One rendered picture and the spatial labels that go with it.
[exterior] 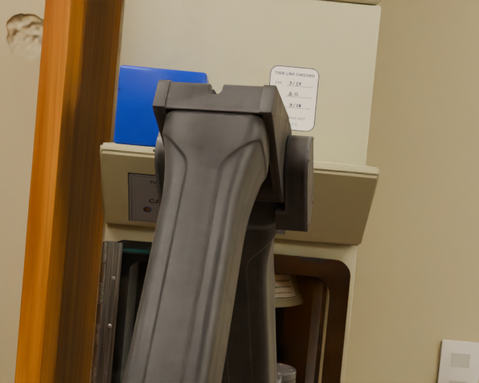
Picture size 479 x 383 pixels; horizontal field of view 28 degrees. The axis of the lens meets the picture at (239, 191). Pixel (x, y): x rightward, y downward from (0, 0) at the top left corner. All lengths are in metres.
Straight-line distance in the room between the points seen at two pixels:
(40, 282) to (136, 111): 0.23
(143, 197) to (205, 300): 0.62
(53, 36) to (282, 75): 0.29
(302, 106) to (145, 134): 0.22
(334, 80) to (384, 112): 0.45
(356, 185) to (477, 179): 0.60
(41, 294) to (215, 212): 0.62
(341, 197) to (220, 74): 0.22
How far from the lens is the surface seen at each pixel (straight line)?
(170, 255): 0.54
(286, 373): 0.98
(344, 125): 1.21
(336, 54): 1.21
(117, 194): 1.14
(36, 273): 1.14
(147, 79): 1.10
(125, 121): 1.10
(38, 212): 1.13
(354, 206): 1.13
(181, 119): 0.59
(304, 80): 1.20
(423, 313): 1.69
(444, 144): 1.67
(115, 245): 1.20
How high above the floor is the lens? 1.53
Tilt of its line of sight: 3 degrees down
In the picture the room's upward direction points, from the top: 5 degrees clockwise
